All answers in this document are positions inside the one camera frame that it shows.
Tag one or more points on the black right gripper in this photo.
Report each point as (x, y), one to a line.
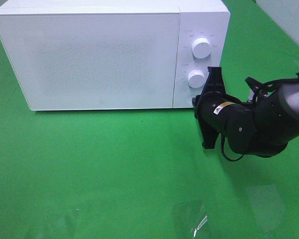
(216, 111)

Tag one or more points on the round door release button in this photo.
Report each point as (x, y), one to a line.
(189, 99)

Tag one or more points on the clear tape strip front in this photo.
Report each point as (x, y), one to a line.
(190, 220)

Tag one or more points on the white microwave oven body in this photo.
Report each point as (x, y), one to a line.
(197, 18)

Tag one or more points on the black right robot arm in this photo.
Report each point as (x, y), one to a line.
(261, 126)

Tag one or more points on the white microwave door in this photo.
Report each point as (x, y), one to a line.
(93, 61)

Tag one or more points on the white microwave knob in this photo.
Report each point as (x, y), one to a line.
(196, 79)
(201, 48)

